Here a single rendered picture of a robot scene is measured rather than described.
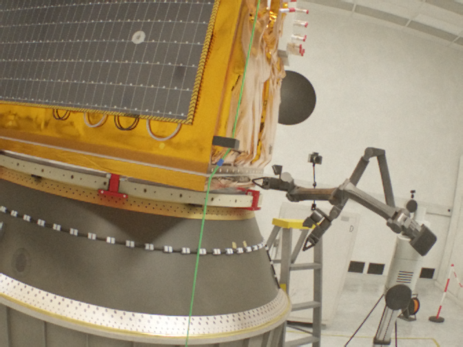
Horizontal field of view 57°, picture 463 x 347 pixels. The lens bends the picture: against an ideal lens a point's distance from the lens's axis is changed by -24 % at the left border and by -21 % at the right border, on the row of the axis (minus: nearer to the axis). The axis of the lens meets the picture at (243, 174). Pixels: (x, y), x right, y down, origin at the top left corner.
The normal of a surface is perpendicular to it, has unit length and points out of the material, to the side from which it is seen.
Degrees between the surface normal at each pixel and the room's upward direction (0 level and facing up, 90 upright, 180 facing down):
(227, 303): 62
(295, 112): 90
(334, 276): 90
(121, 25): 90
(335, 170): 90
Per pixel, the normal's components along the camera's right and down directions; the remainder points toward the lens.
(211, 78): 0.07, 0.04
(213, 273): 0.73, -0.33
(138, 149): -0.15, 0.14
